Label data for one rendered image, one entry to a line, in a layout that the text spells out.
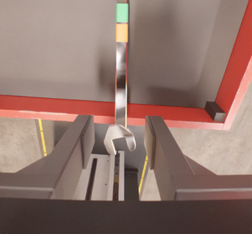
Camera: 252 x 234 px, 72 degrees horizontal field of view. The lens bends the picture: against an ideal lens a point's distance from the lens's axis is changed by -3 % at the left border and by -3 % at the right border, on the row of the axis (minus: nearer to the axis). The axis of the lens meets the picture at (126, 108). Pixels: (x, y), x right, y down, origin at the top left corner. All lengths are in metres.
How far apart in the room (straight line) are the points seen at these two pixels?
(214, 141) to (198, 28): 1.47
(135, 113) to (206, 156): 1.55
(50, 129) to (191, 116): 0.93
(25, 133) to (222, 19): 1.56
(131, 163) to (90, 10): 1.06
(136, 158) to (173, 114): 0.93
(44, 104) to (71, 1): 0.14
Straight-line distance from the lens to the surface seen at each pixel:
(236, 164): 2.00
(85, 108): 0.26
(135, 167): 1.24
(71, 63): 0.26
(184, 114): 0.28
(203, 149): 1.71
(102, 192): 0.99
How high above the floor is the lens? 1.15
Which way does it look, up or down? 60 degrees down
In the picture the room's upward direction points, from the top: 179 degrees clockwise
